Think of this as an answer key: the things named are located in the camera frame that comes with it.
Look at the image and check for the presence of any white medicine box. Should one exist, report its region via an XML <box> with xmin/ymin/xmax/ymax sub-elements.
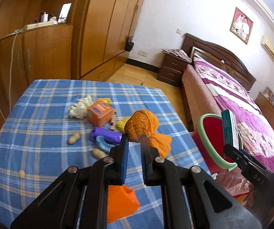
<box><xmin>221</xmin><ymin>110</ymin><xmax>240</xmax><ymax>149</ymax></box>

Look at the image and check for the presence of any orange waffle cloth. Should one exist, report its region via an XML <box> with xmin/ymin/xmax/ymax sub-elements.
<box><xmin>106</xmin><ymin>185</ymin><xmax>140</xmax><ymax>223</ymax></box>

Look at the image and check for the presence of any light blue plastic scoop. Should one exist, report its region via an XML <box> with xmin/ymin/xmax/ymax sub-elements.
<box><xmin>96</xmin><ymin>135</ymin><xmax>119</xmax><ymax>153</ymax></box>

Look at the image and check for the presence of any orange mesh net bag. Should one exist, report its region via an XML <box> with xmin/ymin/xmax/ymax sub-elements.
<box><xmin>124</xmin><ymin>110</ymin><xmax>172</xmax><ymax>158</ymax></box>

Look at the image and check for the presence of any red trash bin green rim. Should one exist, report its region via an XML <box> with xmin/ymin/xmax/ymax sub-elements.
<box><xmin>191</xmin><ymin>113</ymin><xmax>243</xmax><ymax>174</ymax></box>

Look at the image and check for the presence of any peanut shell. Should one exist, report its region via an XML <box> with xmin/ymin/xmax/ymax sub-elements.
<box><xmin>67</xmin><ymin>133</ymin><xmax>80</xmax><ymax>144</ymax></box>
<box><xmin>91</xmin><ymin>148</ymin><xmax>108</xmax><ymax>160</ymax></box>

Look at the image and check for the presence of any small peanut piece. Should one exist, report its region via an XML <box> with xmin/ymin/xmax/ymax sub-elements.
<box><xmin>18</xmin><ymin>170</ymin><xmax>26</xmax><ymax>179</ymax></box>

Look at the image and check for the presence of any purple plastic wrapper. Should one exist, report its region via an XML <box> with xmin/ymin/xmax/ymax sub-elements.
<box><xmin>90</xmin><ymin>127</ymin><xmax>122</xmax><ymax>145</ymax></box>

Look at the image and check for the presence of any blue plaid tablecloth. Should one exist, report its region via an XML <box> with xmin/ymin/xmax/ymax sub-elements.
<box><xmin>0</xmin><ymin>80</ymin><xmax>207</xmax><ymax>226</ymax></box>

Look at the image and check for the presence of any cardboard strip piece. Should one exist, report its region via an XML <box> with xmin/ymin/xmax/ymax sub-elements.
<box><xmin>109</xmin><ymin>109</ymin><xmax>117</xmax><ymax>131</ymax></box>

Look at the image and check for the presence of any orange cardboard box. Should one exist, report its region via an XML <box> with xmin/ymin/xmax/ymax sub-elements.
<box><xmin>87</xmin><ymin>101</ymin><xmax>114</xmax><ymax>127</ymax></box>

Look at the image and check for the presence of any bed with purple quilt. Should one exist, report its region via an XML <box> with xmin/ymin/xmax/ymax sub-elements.
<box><xmin>181</xmin><ymin>33</ymin><xmax>274</xmax><ymax>170</ymax></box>

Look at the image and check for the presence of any small yellow packet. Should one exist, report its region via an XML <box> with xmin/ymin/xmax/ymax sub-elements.
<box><xmin>97</xmin><ymin>98</ymin><xmax>112</xmax><ymax>106</ymax></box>

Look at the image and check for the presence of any dark wooden nightstand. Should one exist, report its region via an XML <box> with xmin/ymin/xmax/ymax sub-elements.
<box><xmin>157</xmin><ymin>52</ymin><xmax>189</xmax><ymax>87</ymax></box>

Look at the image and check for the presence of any folded cloth on nightstand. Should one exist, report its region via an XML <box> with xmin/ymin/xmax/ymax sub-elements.
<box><xmin>163</xmin><ymin>49</ymin><xmax>192</xmax><ymax>63</ymax></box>

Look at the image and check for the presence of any framed wedding photo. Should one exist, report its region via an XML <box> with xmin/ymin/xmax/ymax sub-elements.
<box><xmin>230</xmin><ymin>7</ymin><xmax>254</xmax><ymax>44</ymax></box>

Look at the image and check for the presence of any black bag on wardrobe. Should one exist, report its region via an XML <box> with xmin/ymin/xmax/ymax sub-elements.
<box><xmin>125</xmin><ymin>36</ymin><xmax>134</xmax><ymax>52</ymax></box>

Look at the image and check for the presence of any curved wooden shelf cabinet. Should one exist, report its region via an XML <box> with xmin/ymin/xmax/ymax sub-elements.
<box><xmin>0</xmin><ymin>0</ymin><xmax>75</xmax><ymax>116</ymax></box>

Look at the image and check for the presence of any white power strip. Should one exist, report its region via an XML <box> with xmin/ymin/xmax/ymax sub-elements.
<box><xmin>24</xmin><ymin>21</ymin><xmax>58</xmax><ymax>31</ymax></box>

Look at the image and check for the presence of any wooden wardrobe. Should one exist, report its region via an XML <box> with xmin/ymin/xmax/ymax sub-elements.
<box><xmin>71</xmin><ymin>0</ymin><xmax>144</xmax><ymax>81</ymax></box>

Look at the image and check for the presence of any small photo card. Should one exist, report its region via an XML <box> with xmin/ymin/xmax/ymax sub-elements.
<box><xmin>58</xmin><ymin>3</ymin><xmax>71</xmax><ymax>24</ymax></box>

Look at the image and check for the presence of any wall air conditioner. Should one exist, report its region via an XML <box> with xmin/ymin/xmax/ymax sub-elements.
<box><xmin>261</xmin><ymin>36</ymin><xmax>274</xmax><ymax>62</ymax></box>

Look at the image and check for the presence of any white power cable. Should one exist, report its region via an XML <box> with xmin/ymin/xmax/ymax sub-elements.
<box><xmin>7</xmin><ymin>27</ymin><xmax>27</xmax><ymax>114</ymax></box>

